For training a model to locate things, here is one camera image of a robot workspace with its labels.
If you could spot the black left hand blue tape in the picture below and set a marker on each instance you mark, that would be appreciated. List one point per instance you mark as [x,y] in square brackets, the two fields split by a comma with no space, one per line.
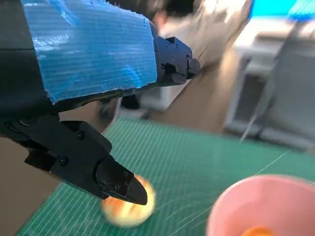
[86,49]

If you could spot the round toy bread bun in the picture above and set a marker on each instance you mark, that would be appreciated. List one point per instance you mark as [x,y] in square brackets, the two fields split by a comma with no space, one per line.
[133,214]

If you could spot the pink bowl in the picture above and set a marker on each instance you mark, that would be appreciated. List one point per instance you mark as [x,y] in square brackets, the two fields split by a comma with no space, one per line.
[258,204]

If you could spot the rectangular toy bread loaf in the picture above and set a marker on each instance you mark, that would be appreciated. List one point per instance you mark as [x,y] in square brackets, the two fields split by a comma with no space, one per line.
[257,232]

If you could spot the person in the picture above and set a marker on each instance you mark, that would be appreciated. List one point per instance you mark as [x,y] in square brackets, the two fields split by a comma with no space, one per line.
[197,37]

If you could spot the green cutting mat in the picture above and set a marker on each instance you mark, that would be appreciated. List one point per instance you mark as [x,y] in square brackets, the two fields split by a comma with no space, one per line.
[184,159]

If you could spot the blue lit screen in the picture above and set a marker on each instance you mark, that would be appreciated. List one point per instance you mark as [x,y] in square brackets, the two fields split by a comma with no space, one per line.
[270,7]

